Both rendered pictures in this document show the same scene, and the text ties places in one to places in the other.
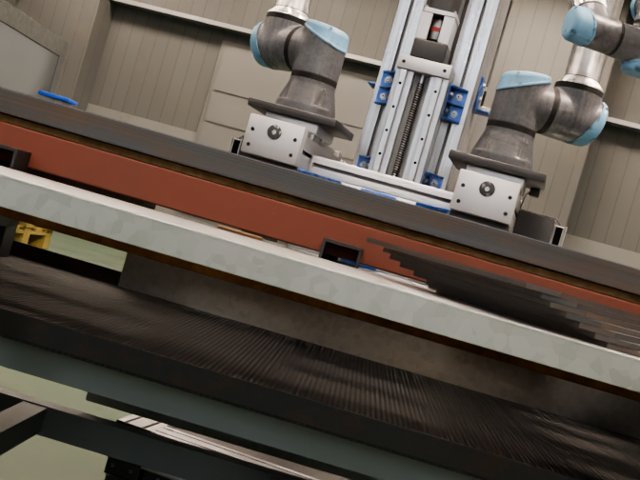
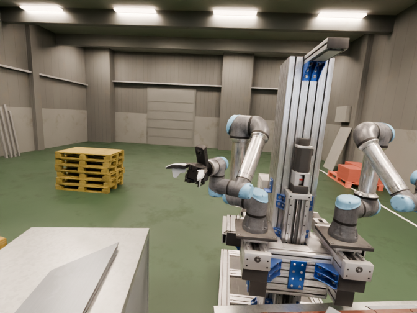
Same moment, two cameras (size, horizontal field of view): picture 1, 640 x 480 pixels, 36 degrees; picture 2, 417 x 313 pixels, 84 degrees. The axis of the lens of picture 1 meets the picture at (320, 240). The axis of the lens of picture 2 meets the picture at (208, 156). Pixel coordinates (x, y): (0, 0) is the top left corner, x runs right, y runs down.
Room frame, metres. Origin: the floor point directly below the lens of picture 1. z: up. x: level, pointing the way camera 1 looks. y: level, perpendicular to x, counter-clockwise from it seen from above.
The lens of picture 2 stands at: (1.19, 0.60, 1.67)
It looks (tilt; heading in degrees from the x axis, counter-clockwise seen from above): 10 degrees down; 352
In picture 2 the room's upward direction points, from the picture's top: 3 degrees clockwise
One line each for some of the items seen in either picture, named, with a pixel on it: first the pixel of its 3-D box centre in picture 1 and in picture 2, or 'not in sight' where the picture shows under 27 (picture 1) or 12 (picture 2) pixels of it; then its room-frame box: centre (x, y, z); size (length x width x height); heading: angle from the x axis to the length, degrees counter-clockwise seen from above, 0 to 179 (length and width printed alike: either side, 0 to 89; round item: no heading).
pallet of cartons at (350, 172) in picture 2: not in sight; (353, 174); (6.99, -4.49, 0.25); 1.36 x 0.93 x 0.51; 167
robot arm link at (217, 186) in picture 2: not in sight; (219, 185); (2.27, 0.38, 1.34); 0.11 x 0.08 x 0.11; 51
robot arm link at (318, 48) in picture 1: (320, 50); (255, 200); (2.40, 0.13, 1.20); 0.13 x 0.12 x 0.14; 51
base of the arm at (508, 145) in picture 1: (506, 147); (343, 227); (2.29, -0.36, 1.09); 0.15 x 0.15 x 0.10
